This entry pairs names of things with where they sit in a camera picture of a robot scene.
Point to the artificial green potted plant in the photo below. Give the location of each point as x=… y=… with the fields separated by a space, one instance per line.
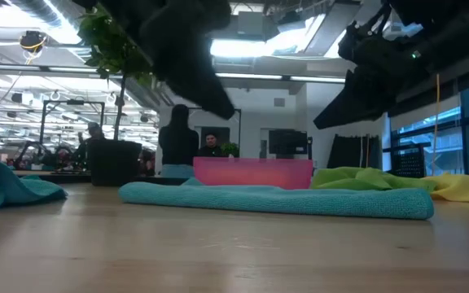
x=114 y=163

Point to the person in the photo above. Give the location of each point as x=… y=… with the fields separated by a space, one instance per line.
x=177 y=142
x=93 y=131
x=211 y=151

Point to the black background robot arm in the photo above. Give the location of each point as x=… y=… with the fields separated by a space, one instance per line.
x=27 y=154

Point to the green microfiber towel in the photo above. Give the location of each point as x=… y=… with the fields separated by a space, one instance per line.
x=365 y=179

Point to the black aluminium table frame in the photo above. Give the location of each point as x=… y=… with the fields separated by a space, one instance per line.
x=71 y=177

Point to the black plastic crate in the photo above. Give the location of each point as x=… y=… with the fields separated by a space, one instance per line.
x=407 y=160

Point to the teal microfiber towel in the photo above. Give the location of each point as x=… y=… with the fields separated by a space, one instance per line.
x=279 y=201
x=6 y=187

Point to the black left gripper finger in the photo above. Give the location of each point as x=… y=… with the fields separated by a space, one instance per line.
x=189 y=87
x=210 y=69

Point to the pink translucent plastic basket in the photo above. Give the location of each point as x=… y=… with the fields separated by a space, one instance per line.
x=255 y=173

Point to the yellow microfiber towel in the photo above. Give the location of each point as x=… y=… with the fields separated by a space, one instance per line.
x=462 y=187

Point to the small background potted plant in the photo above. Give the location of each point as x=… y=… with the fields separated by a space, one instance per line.
x=230 y=149

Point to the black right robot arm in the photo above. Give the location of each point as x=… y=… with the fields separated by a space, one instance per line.
x=454 y=28

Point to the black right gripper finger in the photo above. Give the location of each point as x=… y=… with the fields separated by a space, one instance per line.
x=348 y=118
x=360 y=93

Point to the black curtain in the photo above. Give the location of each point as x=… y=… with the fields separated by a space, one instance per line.
x=352 y=152

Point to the black wall screen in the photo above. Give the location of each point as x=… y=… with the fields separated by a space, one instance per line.
x=287 y=142

